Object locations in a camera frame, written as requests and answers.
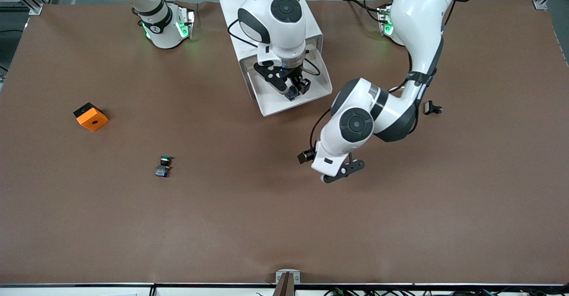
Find grey metal bracket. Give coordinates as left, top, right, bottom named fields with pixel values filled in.
left=276, top=269, right=301, bottom=284

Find black cable bundle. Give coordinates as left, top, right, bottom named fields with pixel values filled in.
left=325, top=287, right=569, bottom=296

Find orange box with black base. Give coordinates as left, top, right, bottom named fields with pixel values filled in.
left=73, top=102, right=109, bottom=132

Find green push button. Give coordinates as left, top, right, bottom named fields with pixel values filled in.
left=154, top=155, right=174, bottom=178

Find brown paper table cover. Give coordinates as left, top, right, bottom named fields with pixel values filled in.
left=0, top=0, right=569, bottom=285

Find black arm base cable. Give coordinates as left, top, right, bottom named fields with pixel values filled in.
left=343, top=0, right=384, bottom=22

